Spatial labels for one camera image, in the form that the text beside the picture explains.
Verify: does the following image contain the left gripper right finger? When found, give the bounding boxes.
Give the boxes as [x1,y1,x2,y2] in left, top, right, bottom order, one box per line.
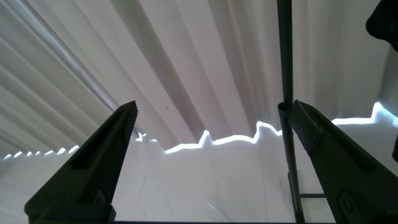
[288,99,398,222]

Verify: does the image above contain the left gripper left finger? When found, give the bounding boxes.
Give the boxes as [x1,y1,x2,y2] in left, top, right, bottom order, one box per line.
[24,100,139,222]

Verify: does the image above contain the black shorts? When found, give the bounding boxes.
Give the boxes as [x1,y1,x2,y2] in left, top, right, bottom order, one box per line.
[365,0,398,52]

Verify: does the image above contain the black clothes rack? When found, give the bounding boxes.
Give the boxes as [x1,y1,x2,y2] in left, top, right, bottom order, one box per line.
[276,0,327,223]

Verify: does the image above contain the white curtain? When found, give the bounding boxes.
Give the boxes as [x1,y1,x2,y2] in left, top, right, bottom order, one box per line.
[0,0,398,162]

